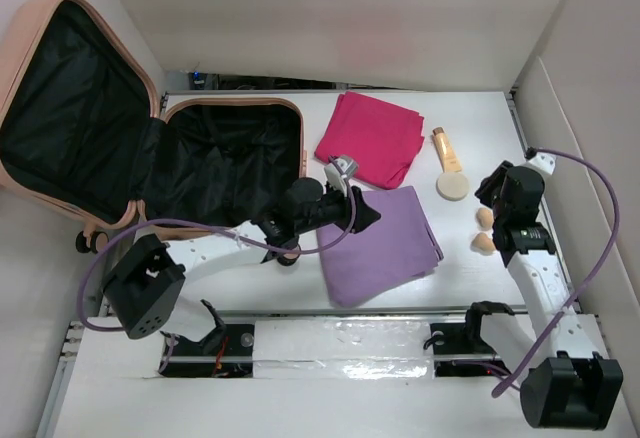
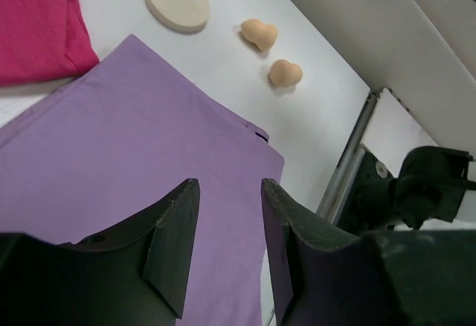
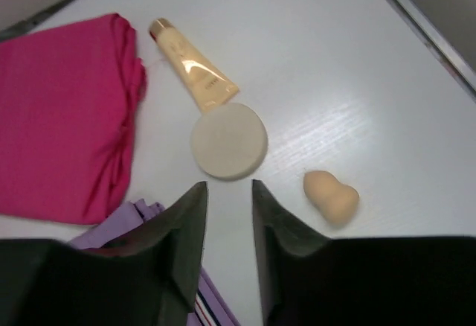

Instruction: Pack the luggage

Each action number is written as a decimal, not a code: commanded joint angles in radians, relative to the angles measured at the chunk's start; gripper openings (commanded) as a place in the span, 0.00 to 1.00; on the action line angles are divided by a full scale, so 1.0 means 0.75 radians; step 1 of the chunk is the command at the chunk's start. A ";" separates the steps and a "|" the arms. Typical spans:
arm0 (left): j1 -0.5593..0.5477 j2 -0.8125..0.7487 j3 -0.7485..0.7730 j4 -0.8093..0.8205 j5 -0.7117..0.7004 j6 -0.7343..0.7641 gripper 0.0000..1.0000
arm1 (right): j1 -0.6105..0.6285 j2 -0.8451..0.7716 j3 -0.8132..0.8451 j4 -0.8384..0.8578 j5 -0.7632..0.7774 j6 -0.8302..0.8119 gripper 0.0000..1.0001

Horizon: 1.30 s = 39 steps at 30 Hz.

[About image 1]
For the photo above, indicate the magenta cloth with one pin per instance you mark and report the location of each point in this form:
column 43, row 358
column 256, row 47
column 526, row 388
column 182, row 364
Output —
column 383, row 138

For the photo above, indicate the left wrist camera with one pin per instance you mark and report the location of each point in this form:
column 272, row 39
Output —
column 339, row 171

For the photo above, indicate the beige makeup sponge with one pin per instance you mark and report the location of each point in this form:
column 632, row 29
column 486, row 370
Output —
column 485, row 217
column 483, row 243

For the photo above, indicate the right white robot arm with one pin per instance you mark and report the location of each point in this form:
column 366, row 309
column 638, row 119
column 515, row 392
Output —
column 562, row 378

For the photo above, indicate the pink suitcase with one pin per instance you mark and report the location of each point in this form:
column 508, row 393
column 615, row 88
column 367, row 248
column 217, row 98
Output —
column 83, row 130

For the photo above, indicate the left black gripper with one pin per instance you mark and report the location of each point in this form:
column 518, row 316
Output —
column 363, row 213

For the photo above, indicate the purple cloth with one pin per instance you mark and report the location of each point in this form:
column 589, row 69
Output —
column 395, row 250

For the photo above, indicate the round cream powder puff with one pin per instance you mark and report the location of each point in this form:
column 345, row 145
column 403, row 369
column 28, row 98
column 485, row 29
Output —
column 452, row 186

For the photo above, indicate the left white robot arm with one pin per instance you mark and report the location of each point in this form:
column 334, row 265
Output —
column 145, row 288

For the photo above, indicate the aluminium frame rail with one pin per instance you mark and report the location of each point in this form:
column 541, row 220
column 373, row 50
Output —
column 343, row 312

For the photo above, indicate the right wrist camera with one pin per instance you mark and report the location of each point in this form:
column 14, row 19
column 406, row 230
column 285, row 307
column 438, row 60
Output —
column 542, row 163

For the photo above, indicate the beige cosmetic tube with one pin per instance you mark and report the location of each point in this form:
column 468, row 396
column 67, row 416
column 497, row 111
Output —
column 445, row 151

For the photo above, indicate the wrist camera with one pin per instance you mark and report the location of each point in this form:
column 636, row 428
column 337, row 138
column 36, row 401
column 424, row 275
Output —
column 339, row 171
column 542, row 163

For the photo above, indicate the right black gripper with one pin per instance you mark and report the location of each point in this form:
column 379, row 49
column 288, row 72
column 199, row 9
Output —
column 498, row 176

